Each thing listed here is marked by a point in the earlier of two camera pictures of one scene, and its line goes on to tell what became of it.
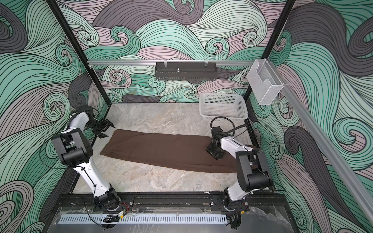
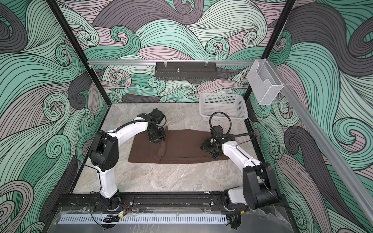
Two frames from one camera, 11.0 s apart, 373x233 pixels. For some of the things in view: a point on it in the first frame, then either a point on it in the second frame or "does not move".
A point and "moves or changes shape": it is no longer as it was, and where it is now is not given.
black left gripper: x=106 y=124 → x=159 y=140
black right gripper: x=216 y=157 does not move
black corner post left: x=78 y=49 does not move
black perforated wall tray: x=186 y=71 does not move
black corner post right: x=252 y=101 does not move
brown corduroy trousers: x=174 y=151 moves or changes shape
